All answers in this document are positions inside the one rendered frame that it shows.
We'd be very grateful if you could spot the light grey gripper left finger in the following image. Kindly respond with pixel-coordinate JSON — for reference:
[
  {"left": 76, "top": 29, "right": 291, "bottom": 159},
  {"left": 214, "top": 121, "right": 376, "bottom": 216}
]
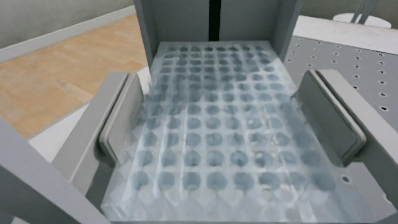
[{"left": 50, "top": 72, "right": 143, "bottom": 197}]

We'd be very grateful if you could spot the grey flat base plate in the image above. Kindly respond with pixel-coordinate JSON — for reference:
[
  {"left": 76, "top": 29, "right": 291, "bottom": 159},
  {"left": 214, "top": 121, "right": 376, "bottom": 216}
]
[{"left": 85, "top": 35, "right": 398, "bottom": 221}]

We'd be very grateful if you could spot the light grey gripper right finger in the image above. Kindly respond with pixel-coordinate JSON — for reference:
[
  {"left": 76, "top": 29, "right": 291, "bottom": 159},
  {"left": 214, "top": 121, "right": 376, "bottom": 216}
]
[{"left": 298, "top": 70, "right": 398, "bottom": 211}]

